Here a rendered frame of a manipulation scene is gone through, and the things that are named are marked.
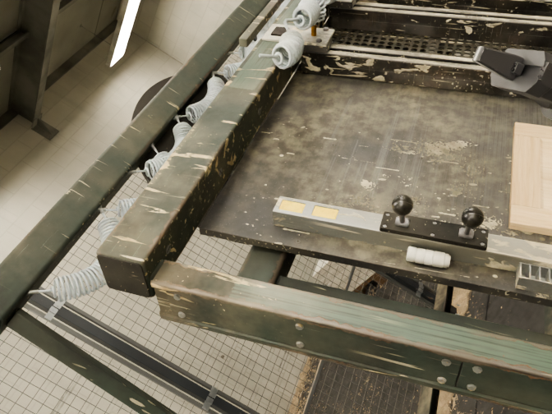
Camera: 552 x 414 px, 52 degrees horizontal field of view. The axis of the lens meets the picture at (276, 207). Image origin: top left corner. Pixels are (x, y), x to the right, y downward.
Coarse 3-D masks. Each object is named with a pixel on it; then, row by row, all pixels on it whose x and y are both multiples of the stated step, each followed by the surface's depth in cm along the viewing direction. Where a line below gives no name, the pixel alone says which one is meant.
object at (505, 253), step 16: (304, 208) 117; (336, 208) 116; (288, 224) 118; (304, 224) 116; (320, 224) 115; (336, 224) 113; (352, 224) 112; (368, 224) 112; (352, 240) 115; (368, 240) 113; (384, 240) 112; (400, 240) 110; (416, 240) 109; (496, 240) 107; (512, 240) 107; (464, 256) 108; (480, 256) 107; (496, 256) 105; (512, 256) 104; (528, 256) 104; (544, 256) 103
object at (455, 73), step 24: (312, 48) 161; (336, 48) 163; (360, 48) 161; (312, 72) 166; (336, 72) 163; (360, 72) 161; (384, 72) 158; (408, 72) 156; (432, 72) 154; (456, 72) 152; (480, 72) 150
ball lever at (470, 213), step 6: (468, 210) 97; (474, 210) 96; (480, 210) 96; (462, 216) 97; (468, 216) 96; (474, 216) 96; (480, 216) 96; (462, 222) 98; (468, 222) 96; (474, 222) 96; (480, 222) 96; (462, 228) 107; (468, 228) 102; (462, 234) 106; (468, 234) 106
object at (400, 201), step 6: (396, 198) 100; (402, 198) 100; (408, 198) 100; (396, 204) 100; (402, 204) 99; (408, 204) 99; (396, 210) 100; (402, 210) 99; (408, 210) 100; (402, 216) 105; (396, 222) 110; (402, 222) 109; (408, 222) 109
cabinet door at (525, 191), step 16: (528, 128) 137; (544, 128) 137; (528, 144) 133; (544, 144) 133; (512, 160) 130; (528, 160) 128; (544, 160) 128; (512, 176) 125; (528, 176) 124; (544, 176) 124; (512, 192) 120; (528, 192) 120; (544, 192) 120; (512, 208) 117; (528, 208) 116; (544, 208) 117; (512, 224) 114; (528, 224) 113; (544, 224) 113
